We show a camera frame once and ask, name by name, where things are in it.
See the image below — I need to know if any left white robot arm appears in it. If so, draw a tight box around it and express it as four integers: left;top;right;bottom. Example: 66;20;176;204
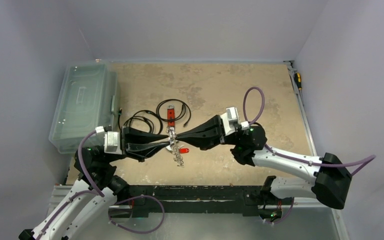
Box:
18;126;170;240

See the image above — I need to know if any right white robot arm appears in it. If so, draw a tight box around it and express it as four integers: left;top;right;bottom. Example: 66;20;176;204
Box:
175;113;353;210

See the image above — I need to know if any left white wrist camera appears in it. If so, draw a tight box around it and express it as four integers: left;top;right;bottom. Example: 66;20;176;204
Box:
95;126;122;154

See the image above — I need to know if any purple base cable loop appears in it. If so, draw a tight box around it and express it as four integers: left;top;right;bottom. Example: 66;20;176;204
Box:
107;194;165;235

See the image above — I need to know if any yellow black screwdriver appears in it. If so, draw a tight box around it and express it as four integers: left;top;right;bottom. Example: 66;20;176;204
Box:
293;72;302;91

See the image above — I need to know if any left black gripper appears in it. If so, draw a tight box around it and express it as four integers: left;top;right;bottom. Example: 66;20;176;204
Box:
104;124;170;163

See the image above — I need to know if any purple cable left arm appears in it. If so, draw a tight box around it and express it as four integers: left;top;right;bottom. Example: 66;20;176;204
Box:
36;130;107;240

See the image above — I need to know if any red handled adjustable wrench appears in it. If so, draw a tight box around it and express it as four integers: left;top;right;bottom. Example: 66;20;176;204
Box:
166;104;176;152

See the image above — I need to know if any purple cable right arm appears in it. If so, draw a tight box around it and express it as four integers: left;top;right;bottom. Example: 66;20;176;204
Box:
243;86;377;176

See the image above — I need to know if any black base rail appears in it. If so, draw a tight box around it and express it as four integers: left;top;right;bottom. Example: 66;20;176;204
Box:
109;184;289;218

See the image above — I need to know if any black coiled cable right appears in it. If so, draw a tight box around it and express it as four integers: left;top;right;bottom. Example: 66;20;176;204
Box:
155;98;192;128

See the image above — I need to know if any clear plastic storage box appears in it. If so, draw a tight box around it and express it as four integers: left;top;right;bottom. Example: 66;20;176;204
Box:
48;62;120;155

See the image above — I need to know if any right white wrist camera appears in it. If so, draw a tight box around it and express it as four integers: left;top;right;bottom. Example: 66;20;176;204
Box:
221;106;250;135

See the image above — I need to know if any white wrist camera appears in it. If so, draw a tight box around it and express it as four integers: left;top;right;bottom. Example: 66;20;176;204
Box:
95;126;122;154
221;106;250;135

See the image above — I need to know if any black coiled cable left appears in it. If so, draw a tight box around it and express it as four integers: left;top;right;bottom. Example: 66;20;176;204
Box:
119;110;164;135

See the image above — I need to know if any black coiled cable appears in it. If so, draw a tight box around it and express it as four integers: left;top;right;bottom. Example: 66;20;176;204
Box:
119;110;164;135
155;98;192;128

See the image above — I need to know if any red key tag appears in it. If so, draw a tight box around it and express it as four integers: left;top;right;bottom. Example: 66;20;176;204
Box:
178;147;190;154

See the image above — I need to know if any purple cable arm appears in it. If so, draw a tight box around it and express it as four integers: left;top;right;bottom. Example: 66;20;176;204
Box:
243;86;377;176
36;130;107;240

